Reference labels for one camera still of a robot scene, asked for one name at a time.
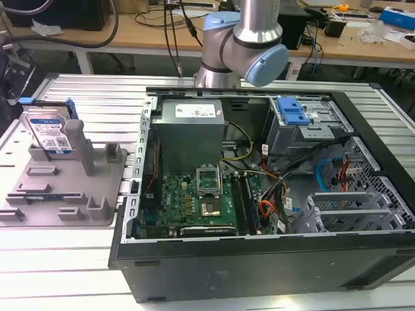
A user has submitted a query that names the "blue hanging cable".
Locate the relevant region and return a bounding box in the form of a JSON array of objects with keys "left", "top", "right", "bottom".
[{"left": 309, "top": 29, "right": 324, "bottom": 78}]

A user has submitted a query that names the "orange wire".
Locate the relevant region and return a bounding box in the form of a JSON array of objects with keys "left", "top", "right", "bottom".
[{"left": 259, "top": 200, "right": 276, "bottom": 227}]

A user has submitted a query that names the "grey power supply unit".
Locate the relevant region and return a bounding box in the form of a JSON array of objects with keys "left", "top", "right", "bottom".
[{"left": 150, "top": 98, "right": 228, "bottom": 172}]

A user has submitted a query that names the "grey metal disk bay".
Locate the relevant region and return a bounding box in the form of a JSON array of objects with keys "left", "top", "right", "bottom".
[{"left": 301, "top": 191, "right": 398, "bottom": 233}]

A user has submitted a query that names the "small black box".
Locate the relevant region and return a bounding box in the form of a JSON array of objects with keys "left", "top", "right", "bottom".
[{"left": 324, "top": 16, "right": 348, "bottom": 38}]

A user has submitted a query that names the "black graphics card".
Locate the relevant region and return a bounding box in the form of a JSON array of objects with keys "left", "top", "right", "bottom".
[{"left": 178, "top": 225, "right": 237, "bottom": 238}]

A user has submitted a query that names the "yellow black power wire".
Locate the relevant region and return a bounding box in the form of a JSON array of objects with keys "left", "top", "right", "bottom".
[{"left": 220, "top": 120, "right": 254, "bottom": 162}]

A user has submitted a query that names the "black computer tower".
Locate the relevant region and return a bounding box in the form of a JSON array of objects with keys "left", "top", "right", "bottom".
[{"left": 278, "top": 5, "right": 309, "bottom": 51}]

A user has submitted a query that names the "grey plastic parts rack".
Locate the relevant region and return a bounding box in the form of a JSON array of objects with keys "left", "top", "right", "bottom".
[{"left": 0, "top": 119, "right": 130, "bottom": 229}]

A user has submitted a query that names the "thin black hanging cable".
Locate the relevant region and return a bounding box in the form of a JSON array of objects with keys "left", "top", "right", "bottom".
[{"left": 163, "top": 0, "right": 183, "bottom": 78}]

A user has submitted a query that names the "silver drive cage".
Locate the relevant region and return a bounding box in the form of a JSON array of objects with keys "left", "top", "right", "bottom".
[{"left": 264, "top": 96, "right": 354, "bottom": 156}]

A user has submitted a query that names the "green Dell motherboard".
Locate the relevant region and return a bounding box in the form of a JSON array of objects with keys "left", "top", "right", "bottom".
[{"left": 139, "top": 168, "right": 276, "bottom": 239}]

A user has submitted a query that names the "thick black cable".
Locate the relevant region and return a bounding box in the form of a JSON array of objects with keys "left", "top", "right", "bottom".
[{"left": 0, "top": 0, "right": 120, "bottom": 50}]

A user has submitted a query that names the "light blue wire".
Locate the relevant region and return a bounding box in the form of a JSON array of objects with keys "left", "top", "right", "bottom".
[{"left": 316, "top": 157, "right": 343, "bottom": 195}]

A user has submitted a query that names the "black box on desk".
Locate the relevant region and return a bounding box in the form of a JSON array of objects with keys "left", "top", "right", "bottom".
[{"left": 6, "top": 0, "right": 114, "bottom": 32}]

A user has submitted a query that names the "black RAM slot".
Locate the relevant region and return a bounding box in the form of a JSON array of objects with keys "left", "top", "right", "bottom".
[
  {"left": 231, "top": 173, "right": 251, "bottom": 236},
  {"left": 243, "top": 174, "right": 263, "bottom": 235}
]

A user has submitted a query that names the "red black wire pair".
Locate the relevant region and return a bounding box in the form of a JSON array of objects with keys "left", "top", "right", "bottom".
[{"left": 145, "top": 137, "right": 162, "bottom": 199}]

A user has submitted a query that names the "wooden desk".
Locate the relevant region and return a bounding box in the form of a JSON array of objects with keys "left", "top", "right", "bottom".
[{"left": 0, "top": 0, "right": 415, "bottom": 74}]

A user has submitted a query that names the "blue drive latch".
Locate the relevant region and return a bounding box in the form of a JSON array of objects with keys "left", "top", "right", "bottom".
[{"left": 277, "top": 97, "right": 313, "bottom": 126}]

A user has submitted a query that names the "hard disk in blue carrier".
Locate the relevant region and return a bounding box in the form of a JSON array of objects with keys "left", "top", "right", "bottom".
[{"left": 19, "top": 98, "right": 78, "bottom": 156}]

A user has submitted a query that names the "black open PC case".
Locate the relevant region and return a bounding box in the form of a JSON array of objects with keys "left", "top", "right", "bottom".
[{"left": 108, "top": 84, "right": 415, "bottom": 304}]

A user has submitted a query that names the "CPU socket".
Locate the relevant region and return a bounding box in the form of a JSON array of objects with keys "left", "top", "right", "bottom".
[{"left": 200, "top": 200, "right": 222, "bottom": 218}]

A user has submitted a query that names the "metal socket cover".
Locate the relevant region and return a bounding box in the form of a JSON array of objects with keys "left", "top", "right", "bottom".
[{"left": 196, "top": 167, "right": 221, "bottom": 198}]

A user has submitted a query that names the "blue cardboard box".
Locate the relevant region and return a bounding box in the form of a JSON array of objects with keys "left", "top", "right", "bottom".
[{"left": 379, "top": 6, "right": 415, "bottom": 32}]

